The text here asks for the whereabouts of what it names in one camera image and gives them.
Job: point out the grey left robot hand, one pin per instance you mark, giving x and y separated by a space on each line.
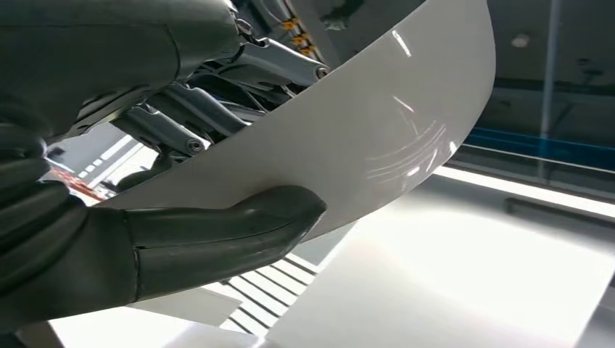
96 43

